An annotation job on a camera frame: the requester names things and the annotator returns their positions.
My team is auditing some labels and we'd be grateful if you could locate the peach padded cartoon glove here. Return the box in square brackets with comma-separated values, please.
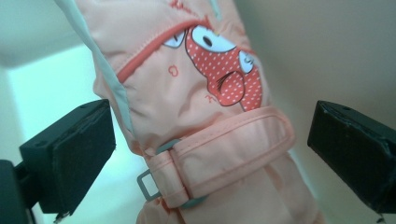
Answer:
[54, 0, 328, 224]

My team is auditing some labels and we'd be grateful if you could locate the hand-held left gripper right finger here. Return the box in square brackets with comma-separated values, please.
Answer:
[306, 99, 396, 215]

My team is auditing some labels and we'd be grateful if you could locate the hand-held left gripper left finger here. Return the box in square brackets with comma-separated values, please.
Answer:
[18, 98, 117, 217]

